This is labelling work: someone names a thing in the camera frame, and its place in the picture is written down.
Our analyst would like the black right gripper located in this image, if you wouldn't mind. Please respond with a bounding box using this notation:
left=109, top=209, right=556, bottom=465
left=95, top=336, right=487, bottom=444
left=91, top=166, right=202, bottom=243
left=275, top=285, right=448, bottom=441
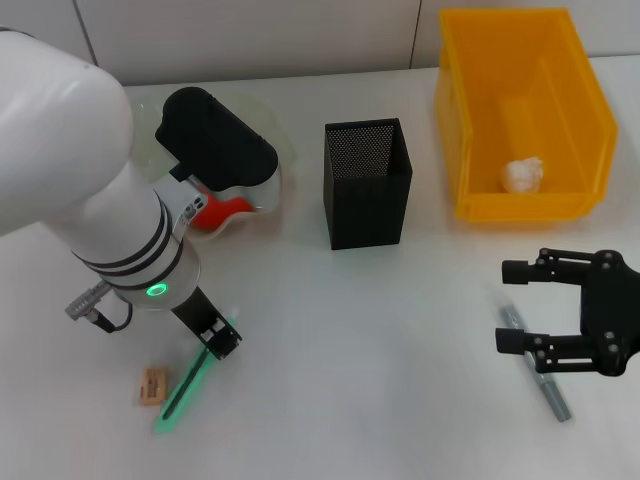
left=494, top=248, right=640, bottom=377

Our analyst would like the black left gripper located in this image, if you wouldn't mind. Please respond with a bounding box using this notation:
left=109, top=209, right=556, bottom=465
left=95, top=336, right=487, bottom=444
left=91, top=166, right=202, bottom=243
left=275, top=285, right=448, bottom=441
left=172, top=287, right=245, bottom=362

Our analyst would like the green utility knife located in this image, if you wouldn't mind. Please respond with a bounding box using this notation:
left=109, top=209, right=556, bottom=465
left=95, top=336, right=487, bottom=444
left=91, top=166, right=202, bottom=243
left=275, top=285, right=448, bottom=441
left=153, top=308, right=241, bottom=435

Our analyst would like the small tan eraser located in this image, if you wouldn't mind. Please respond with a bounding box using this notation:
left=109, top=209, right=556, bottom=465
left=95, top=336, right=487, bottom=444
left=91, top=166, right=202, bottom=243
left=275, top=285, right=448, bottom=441
left=139, top=368, right=169, bottom=407

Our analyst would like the orange fruit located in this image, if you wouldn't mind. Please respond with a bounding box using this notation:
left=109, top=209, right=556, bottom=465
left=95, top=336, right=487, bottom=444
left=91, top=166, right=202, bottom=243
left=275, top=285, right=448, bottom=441
left=191, top=182, right=255, bottom=231

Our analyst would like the white paper ball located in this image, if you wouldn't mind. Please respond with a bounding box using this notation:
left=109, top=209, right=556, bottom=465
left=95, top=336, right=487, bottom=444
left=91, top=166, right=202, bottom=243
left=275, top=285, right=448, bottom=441
left=499, top=156, right=545, bottom=194

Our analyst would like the grey marker pen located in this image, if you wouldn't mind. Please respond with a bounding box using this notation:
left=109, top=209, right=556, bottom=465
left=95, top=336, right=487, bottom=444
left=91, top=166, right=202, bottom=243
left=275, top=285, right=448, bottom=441
left=499, top=305, right=572, bottom=423

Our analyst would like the black mesh pen holder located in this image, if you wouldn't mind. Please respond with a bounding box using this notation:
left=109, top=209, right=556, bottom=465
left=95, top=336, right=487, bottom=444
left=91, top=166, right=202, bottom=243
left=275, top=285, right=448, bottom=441
left=322, top=117, right=414, bottom=251

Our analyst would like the clear glass fruit plate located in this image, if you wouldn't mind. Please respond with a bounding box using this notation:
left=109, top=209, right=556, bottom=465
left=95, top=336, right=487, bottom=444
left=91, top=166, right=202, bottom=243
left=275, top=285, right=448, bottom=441
left=130, top=92, right=297, bottom=242

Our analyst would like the yellow plastic bin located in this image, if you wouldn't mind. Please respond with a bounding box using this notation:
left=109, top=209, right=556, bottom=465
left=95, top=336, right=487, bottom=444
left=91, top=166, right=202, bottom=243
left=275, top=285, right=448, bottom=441
left=432, top=7, right=620, bottom=221

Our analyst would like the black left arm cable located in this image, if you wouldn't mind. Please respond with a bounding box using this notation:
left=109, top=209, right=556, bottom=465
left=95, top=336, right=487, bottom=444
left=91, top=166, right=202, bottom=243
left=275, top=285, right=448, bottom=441
left=63, top=281, right=135, bottom=332

